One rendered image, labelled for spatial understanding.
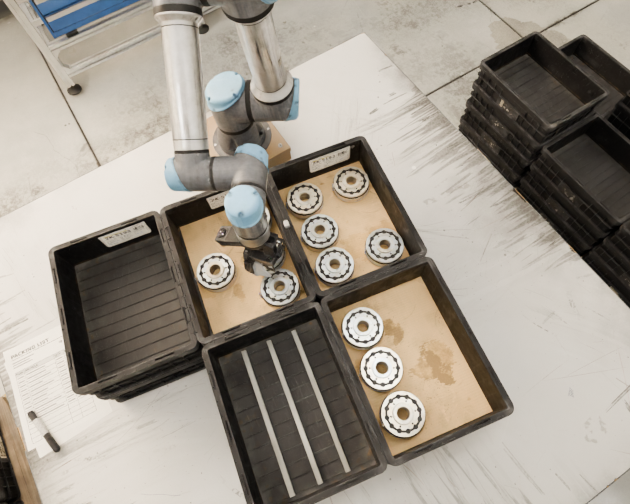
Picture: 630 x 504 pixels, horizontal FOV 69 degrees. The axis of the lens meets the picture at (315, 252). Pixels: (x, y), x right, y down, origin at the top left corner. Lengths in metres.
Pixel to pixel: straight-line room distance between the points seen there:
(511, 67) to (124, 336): 1.81
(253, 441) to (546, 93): 1.72
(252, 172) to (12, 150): 2.19
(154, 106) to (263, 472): 2.16
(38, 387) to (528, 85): 2.05
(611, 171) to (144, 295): 1.80
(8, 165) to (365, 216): 2.15
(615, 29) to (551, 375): 2.39
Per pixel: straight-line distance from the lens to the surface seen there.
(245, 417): 1.18
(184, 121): 1.02
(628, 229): 1.95
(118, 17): 2.93
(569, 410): 1.42
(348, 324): 1.17
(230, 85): 1.35
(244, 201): 0.92
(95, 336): 1.35
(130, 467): 1.40
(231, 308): 1.24
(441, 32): 3.07
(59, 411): 1.50
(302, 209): 1.29
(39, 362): 1.56
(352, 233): 1.29
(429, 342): 1.21
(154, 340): 1.28
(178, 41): 1.04
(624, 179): 2.21
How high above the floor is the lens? 1.99
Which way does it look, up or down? 66 degrees down
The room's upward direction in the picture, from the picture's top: 7 degrees counter-clockwise
